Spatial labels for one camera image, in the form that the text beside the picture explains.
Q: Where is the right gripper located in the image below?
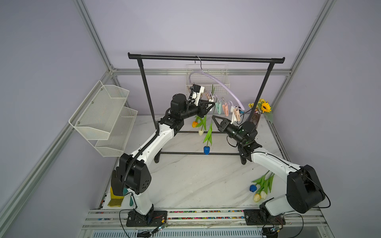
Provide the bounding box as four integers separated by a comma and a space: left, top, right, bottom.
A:
213, 116, 246, 145

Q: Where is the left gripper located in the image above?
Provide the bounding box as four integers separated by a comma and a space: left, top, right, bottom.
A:
181, 100, 214, 121

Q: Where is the orange tulip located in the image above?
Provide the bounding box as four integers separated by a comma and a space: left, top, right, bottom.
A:
191, 116, 204, 128

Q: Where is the blue tulip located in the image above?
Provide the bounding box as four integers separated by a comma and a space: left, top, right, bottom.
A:
249, 171, 274, 194
203, 119, 213, 155

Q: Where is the black clothes rack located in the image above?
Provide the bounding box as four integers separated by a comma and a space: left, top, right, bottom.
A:
128, 53, 285, 165

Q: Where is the cream white tulip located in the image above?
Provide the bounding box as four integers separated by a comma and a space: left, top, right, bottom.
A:
197, 117, 206, 136

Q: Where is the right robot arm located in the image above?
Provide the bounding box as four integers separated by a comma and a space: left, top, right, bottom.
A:
212, 116, 327, 217

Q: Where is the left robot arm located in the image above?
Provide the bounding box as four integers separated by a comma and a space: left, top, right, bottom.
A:
111, 94, 215, 216

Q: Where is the sunflower bouquet in vase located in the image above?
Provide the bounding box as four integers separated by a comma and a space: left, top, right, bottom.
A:
248, 99, 273, 127

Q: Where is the cream tulip right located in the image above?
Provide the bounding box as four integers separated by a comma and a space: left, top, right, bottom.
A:
250, 171, 275, 202

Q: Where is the white mesh tiered shelf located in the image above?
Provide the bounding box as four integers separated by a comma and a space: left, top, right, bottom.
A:
68, 81, 138, 157

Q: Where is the green work glove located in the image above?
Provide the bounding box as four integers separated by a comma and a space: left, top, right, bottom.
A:
123, 188, 135, 207

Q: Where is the black yellow work glove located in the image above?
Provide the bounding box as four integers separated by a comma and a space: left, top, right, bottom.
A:
108, 169, 124, 207

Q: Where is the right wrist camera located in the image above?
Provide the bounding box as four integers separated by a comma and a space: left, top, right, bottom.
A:
231, 106, 241, 124

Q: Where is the white wire wall basket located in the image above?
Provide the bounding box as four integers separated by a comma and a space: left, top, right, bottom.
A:
186, 64, 230, 96

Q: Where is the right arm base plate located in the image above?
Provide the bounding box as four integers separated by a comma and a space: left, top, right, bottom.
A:
244, 204, 285, 226

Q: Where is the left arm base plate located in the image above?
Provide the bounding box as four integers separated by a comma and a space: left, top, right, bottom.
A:
126, 210, 168, 227

